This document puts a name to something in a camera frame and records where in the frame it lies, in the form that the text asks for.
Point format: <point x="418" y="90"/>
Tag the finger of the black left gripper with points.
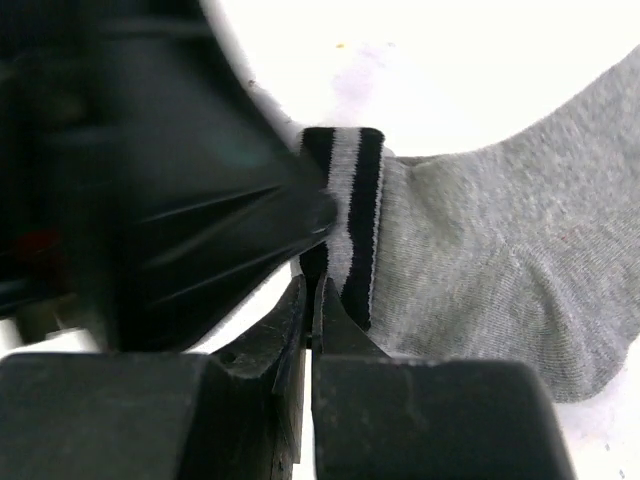
<point x="138" y="174"/>

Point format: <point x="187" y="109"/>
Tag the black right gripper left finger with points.
<point x="248" y="418"/>

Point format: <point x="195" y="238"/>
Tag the grey sock with black stripes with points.
<point x="527" y="249"/>

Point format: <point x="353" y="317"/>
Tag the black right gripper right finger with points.
<point x="378" y="417"/>

